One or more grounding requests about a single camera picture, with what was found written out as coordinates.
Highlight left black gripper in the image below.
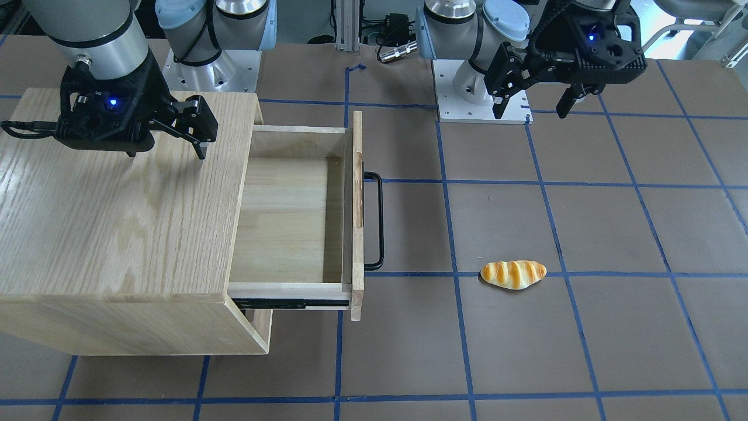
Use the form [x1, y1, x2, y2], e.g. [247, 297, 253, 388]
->
[484, 3, 647, 119]

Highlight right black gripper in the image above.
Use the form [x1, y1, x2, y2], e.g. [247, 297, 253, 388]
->
[53, 57, 219, 160]

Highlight wooden drawer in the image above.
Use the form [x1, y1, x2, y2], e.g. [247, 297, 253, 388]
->
[228, 111, 365, 322]

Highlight black metal drawer handle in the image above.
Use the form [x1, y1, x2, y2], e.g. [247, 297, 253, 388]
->
[363, 171, 386, 272]

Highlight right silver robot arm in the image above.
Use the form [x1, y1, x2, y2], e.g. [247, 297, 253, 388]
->
[2, 1, 277, 160]

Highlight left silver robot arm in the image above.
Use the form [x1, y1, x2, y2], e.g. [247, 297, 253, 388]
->
[416, 1, 647, 119]

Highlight light wooden drawer cabinet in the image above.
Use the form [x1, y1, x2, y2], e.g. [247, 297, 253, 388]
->
[1, 92, 272, 356]

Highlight silver cylindrical connector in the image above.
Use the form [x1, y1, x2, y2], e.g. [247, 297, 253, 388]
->
[377, 40, 418, 64]

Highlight black power box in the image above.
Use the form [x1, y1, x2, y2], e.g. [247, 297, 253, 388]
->
[382, 13, 410, 40]

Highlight toy bread roll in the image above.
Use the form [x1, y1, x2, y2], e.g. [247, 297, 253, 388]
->
[479, 260, 547, 291]

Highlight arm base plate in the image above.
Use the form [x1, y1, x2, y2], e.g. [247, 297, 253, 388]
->
[162, 50, 262, 93]
[432, 59, 534, 125]

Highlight aluminium frame post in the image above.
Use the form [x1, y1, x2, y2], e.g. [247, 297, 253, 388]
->
[331, 0, 363, 53]

